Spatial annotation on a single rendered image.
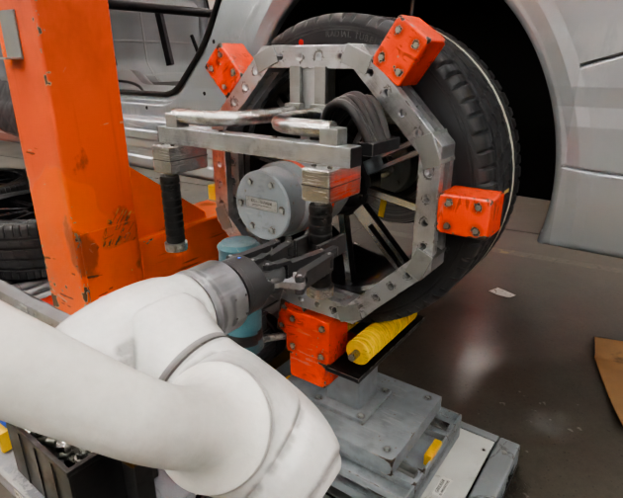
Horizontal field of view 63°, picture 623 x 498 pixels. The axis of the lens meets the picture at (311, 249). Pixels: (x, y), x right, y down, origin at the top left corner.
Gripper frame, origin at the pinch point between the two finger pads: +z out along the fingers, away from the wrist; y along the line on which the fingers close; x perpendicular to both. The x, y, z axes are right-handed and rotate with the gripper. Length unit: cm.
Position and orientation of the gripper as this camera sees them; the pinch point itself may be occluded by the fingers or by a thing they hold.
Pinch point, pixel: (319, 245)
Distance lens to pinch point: 77.0
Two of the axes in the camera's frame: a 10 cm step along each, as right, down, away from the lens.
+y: 8.1, 2.1, -5.4
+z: 5.8, -2.9, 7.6
